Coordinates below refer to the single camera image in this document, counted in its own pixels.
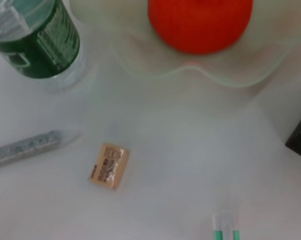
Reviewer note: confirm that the red-orange fruit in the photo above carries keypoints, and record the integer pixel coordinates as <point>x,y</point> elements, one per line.
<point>200,25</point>

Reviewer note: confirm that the clear green-label water bottle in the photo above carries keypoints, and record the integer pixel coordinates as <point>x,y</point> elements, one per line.
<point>40,42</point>

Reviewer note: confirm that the green utility knife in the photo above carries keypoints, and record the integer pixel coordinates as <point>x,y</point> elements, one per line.
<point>216,235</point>

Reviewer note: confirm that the green glass fruit plate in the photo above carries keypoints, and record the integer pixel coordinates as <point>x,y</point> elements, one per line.
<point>240,62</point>

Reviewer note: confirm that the small tan eraser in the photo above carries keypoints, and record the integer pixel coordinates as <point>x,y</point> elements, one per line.
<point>109,166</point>

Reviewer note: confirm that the grey marker pen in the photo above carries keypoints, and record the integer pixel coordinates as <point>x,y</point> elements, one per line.
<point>28,147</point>

